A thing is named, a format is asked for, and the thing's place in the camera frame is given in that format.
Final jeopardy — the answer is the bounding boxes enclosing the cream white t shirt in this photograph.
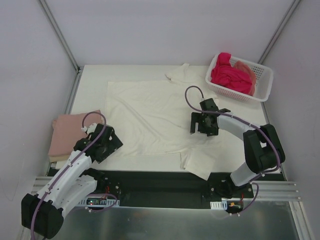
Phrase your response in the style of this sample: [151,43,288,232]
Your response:
[105,64,224,180]

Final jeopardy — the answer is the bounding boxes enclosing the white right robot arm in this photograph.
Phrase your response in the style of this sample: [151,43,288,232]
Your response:
[190,98,286,199]

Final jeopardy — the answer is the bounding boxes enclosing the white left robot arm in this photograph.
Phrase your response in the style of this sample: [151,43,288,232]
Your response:
[21,123,123,239]

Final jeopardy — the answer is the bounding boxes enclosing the folded pink t shirt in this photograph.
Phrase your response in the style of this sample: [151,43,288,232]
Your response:
[48,110,102,157]

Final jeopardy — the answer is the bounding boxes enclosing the crumpled red t shirt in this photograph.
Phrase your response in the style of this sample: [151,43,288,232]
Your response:
[210,52,252,95]

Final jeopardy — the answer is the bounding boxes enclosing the folded white t shirt bottom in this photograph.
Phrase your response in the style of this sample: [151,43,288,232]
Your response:
[55,160,67,170]

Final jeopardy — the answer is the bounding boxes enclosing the folded beige t shirt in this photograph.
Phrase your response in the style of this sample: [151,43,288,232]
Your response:
[49,155,69,163]

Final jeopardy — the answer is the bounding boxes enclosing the white plastic laundry basket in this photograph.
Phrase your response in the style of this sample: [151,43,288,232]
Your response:
[205,53,274,102]

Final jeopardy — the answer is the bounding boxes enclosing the crumpled salmon pink garment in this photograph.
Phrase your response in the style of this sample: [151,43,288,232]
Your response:
[233,61,257,96]

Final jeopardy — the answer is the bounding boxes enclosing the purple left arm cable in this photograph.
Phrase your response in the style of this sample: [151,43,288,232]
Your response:
[29,111,118,240]

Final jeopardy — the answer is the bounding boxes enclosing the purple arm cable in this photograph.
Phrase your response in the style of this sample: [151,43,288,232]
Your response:
[184,85,282,218]
[29,111,118,240]

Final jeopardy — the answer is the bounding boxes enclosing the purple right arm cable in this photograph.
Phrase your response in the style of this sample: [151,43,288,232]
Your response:
[184,85,282,218]

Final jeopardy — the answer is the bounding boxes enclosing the aluminium front rail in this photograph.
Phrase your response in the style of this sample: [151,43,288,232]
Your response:
[31,176,302,202]

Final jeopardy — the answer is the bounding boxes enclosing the aluminium corner post right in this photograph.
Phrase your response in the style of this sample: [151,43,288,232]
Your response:
[257,0,302,65]

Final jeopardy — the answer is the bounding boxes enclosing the aluminium corner post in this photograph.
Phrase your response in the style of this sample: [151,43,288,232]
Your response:
[38,0,81,73]
[257,0,302,65]

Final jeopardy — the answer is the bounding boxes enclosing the aluminium corner post left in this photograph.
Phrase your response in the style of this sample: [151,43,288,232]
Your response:
[38,0,81,73]

